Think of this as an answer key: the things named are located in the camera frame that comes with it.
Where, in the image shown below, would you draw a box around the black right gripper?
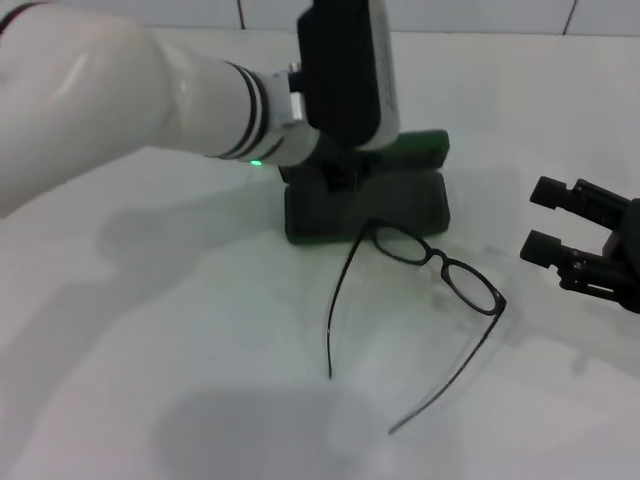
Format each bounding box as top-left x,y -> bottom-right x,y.
518,175 -> 640,315

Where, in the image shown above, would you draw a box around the green glasses case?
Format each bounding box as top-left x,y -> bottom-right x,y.
278,128 -> 452,247

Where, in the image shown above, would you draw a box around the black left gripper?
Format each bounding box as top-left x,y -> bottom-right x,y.
312,132 -> 374,194

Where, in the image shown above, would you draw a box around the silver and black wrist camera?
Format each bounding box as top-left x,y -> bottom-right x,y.
296,0 -> 402,152

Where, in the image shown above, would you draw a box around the black glasses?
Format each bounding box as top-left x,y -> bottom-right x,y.
324,219 -> 507,435

